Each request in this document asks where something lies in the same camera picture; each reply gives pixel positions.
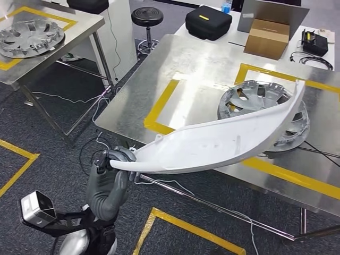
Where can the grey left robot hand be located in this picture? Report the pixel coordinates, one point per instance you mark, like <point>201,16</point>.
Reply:
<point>103,193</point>

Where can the white plastic shell part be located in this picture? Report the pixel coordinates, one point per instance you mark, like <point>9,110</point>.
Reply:
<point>212,148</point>

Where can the steel workbench table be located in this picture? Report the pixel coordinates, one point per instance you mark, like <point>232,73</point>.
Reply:
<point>79,28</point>
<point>159,88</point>

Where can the white green cloth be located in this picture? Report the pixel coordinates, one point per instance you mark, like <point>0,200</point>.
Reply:
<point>71,57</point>

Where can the white cabinet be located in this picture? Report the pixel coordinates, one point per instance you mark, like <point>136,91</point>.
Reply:
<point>127,42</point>

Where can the silver wheel hubcap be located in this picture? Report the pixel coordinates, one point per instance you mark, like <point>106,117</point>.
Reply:
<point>246,98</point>
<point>29,37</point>

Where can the black swivel stool chrome base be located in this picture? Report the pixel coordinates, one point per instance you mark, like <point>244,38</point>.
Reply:
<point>147,15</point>

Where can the black hard case yellow label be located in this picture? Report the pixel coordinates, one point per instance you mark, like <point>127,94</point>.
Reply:
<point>208,23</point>

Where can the white desk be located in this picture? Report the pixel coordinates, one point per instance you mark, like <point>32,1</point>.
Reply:
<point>234,35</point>

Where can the clear water bottle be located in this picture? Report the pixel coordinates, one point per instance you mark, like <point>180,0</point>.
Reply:
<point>226,7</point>

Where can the open brown cardboard box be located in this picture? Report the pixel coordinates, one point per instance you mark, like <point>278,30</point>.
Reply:
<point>268,38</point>

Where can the black charger device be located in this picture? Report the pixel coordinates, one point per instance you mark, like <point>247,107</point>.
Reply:
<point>314,44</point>

